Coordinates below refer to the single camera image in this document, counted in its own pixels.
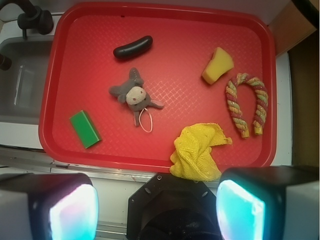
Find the grey plush animal toy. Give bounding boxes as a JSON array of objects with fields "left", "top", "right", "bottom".
[{"left": 108, "top": 67, "right": 165, "bottom": 133}]

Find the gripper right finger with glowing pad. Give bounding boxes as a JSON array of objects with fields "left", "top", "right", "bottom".
[{"left": 216, "top": 165, "right": 320, "bottom": 240}]

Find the grey toy sink basin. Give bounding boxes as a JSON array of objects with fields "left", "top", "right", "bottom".
[{"left": 0, "top": 35, "right": 54, "bottom": 125}]

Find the green block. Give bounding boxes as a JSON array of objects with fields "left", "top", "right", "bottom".
[{"left": 69, "top": 110, "right": 102, "bottom": 149}]

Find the multicolour rope horseshoe toy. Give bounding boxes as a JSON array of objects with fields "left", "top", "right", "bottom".
[{"left": 225, "top": 73, "right": 269, "bottom": 139}]

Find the yellow knitted cloth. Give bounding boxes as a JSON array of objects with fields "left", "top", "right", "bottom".
[{"left": 169, "top": 123, "right": 233, "bottom": 182}]

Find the black toy sausage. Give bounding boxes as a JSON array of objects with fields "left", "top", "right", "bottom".
[{"left": 113, "top": 35, "right": 153, "bottom": 60}]

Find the red plastic tray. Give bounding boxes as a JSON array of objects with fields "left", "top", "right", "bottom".
[{"left": 39, "top": 2, "right": 277, "bottom": 173}]

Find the yellow cheese wedge toy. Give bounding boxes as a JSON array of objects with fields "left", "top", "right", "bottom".
[{"left": 201, "top": 47, "right": 234, "bottom": 85}]

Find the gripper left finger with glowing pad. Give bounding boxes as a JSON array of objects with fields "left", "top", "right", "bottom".
[{"left": 0, "top": 173, "right": 99, "bottom": 240}]

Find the dark toy faucet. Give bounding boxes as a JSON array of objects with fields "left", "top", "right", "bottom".
[{"left": 0, "top": 0, "right": 54, "bottom": 40}]

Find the brown cardboard box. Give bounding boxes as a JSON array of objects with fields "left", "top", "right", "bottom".
[{"left": 268, "top": 0, "right": 317, "bottom": 57}]

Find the black octagonal mount plate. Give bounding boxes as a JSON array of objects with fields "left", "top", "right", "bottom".
[{"left": 126, "top": 173, "right": 223, "bottom": 240}]

